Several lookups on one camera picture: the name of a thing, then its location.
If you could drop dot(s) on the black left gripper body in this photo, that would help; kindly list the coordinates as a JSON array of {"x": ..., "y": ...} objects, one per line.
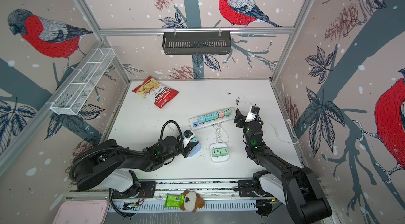
[{"x": 179, "y": 149}]

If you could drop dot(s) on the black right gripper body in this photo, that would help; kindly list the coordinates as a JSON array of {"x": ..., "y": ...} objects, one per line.
[{"x": 248, "y": 126}]

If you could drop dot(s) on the pink plug adapter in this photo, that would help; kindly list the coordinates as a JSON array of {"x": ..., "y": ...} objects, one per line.
[{"x": 221, "y": 113}]

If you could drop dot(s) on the teal plug adapter front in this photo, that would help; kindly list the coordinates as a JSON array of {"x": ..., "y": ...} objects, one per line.
[{"x": 201, "y": 119}]

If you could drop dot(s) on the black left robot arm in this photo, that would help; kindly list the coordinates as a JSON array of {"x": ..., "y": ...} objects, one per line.
[{"x": 112, "y": 166}]

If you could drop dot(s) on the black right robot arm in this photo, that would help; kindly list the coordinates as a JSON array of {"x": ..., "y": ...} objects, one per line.
[{"x": 297, "y": 188}]

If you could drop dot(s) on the blue square socket cube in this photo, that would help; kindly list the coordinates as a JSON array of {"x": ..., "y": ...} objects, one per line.
[{"x": 194, "y": 147}]

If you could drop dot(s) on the white multicolour power strip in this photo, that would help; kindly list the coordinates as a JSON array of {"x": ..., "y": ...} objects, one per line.
[{"x": 194, "y": 125}]

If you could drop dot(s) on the white square socket cube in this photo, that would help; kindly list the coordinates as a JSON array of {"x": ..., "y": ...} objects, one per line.
[{"x": 220, "y": 158}]

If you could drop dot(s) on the green wet wipes pack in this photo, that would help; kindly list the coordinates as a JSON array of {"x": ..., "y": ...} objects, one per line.
[{"x": 174, "y": 201}]

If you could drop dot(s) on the brown plush dog toy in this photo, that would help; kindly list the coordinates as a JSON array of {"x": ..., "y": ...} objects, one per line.
[{"x": 192, "y": 201}]

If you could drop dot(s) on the red Chuba chips bag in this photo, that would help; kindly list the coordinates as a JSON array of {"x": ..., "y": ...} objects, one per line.
[{"x": 155, "y": 92}]

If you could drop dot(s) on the pink tray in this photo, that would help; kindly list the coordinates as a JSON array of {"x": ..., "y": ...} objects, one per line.
[{"x": 82, "y": 212}]

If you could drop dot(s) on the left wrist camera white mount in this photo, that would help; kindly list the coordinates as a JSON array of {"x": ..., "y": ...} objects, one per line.
[{"x": 188, "y": 135}]

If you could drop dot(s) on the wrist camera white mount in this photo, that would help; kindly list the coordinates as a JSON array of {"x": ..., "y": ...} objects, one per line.
[
  {"x": 253, "y": 114},
  {"x": 188, "y": 135}
]

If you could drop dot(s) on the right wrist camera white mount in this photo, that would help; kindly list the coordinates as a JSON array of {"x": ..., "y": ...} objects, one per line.
[{"x": 253, "y": 114}]

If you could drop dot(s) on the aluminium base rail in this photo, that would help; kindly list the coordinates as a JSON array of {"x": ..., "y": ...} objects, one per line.
[{"x": 218, "y": 195}]

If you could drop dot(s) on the black hanging wall basket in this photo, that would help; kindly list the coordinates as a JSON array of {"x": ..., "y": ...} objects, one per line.
[{"x": 197, "y": 43}]

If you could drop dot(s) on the white wire mesh shelf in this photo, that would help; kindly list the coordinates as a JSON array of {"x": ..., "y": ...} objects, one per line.
[{"x": 74, "y": 96}]

